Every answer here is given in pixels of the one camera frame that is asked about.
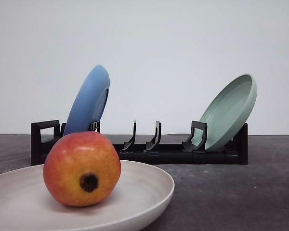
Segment white plate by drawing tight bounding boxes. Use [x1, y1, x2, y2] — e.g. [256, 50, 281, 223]
[0, 160, 175, 231]

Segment blue plate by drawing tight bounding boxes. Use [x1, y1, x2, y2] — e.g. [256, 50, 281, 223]
[64, 65, 110, 135]

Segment black plate rack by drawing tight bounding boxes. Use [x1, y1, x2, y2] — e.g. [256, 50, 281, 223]
[30, 120, 249, 166]

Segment red yellow pomegranate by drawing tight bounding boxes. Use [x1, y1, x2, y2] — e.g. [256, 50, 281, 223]
[43, 131, 121, 207]

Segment green plate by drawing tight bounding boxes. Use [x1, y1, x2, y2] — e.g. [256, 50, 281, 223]
[193, 74, 258, 151]

